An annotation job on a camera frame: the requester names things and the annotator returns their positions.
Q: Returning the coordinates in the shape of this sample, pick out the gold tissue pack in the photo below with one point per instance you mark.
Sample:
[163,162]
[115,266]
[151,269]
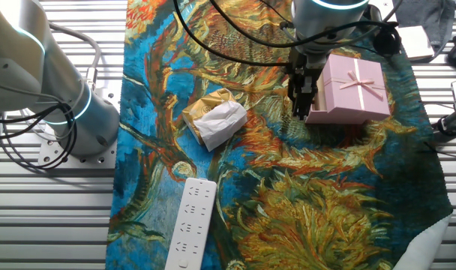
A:
[213,123]

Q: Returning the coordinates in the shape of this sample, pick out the white power strip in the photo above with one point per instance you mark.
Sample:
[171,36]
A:
[192,225]

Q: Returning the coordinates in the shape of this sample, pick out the white flat box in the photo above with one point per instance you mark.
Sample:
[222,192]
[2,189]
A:
[415,43]

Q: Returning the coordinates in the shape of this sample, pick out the dark gray fabric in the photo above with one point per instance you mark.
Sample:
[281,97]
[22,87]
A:
[426,13]

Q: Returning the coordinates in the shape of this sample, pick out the gray camera mount arm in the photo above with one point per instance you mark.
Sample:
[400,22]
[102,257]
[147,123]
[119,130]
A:
[453,122]

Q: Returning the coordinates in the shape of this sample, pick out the tan cardboard box insert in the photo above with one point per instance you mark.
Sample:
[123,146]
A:
[321,93]

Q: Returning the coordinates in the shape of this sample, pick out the sunflower painting print cloth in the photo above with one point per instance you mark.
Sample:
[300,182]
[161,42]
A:
[288,168]

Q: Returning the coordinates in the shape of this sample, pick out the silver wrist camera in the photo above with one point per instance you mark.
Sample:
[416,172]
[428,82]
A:
[373,14]

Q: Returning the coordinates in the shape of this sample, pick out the pink ribboned casing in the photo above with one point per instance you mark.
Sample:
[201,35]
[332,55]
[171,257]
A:
[348,101]

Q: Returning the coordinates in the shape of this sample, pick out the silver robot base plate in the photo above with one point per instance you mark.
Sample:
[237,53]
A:
[96,159]

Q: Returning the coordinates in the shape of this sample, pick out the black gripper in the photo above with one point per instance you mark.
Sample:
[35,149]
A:
[296,75]

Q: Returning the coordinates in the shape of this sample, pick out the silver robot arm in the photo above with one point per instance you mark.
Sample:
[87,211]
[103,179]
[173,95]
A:
[21,67]

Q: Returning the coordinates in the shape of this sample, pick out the pink inner gift box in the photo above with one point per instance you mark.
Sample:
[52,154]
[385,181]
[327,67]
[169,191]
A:
[315,118]

